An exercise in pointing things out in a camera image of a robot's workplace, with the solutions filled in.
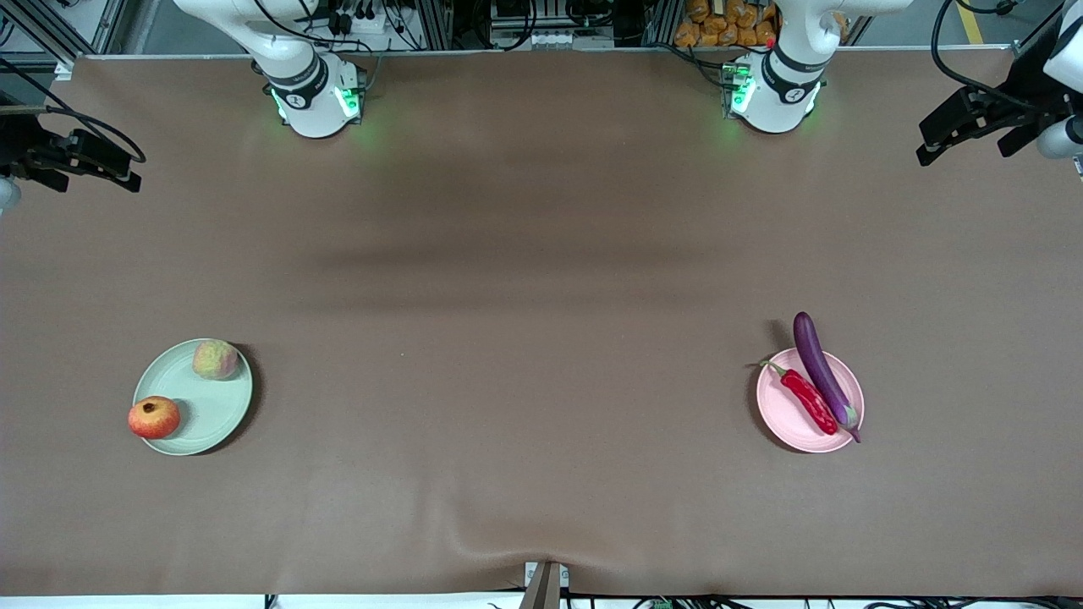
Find pink-yellow peach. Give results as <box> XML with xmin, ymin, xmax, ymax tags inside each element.
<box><xmin>192</xmin><ymin>339</ymin><xmax>240</xmax><ymax>381</ymax></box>

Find red apple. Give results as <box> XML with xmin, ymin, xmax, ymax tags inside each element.
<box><xmin>128</xmin><ymin>396</ymin><xmax>181</xmax><ymax>440</ymax></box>

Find purple eggplant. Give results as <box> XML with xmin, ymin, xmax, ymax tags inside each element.
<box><xmin>792</xmin><ymin>311</ymin><xmax>862</xmax><ymax>444</ymax></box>

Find red chili pepper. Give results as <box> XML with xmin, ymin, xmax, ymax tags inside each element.
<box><xmin>759</xmin><ymin>359</ymin><xmax>839</xmax><ymax>436</ymax></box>

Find bag of orange items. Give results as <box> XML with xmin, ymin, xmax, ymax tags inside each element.
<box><xmin>674</xmin><ymin>0</ymin><xmax>779</xmax><ymax>49</ymax></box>

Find light green plate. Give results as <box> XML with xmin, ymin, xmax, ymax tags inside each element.
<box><xmin>133</xmin><ymin>338</ymin><xmax>254</xmax><ymax>457</ymax></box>

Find pink plate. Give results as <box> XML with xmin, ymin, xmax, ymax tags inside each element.
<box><xmin>756</xmin><ymin>347</ymin><xmax>866</xmax><ymax>454</ymax></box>

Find white power strip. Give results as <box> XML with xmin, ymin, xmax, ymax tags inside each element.
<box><xmin>526</xmin><ymin>30</ymin><xmax>616</xmax><ymax>50</ymax></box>

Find brown table mat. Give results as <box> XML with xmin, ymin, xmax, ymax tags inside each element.
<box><xmin>0</xmin><ymin>49</ymin><xmax>1083</xmax><ymax>597</ymax></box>

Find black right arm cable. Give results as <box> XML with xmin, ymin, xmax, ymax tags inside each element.
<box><xmin>0</xmin><ymin>55</ymin><xmax>147</xmax><ymax>164</ymax></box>

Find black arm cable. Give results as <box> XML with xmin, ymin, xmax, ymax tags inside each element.
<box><xmin>0</xmin><ymin>55</ymin><xmax>147</xmax><ymax>164</ymax></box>
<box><xmin>931</xmin><ymin>0</ymin><xmax>1046</xmax><ymax>112</ymax></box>

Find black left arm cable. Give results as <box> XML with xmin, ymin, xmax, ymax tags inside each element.
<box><xmin>931</xmin><ymin>0</ymin><xmax>1046</xmax><ymax>112</ymax></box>

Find grey metal bracket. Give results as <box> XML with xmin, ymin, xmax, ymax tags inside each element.
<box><xmin>520</xmin><ymin>561</ymin><xmax>569</xmax><ymax>609</ymax></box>

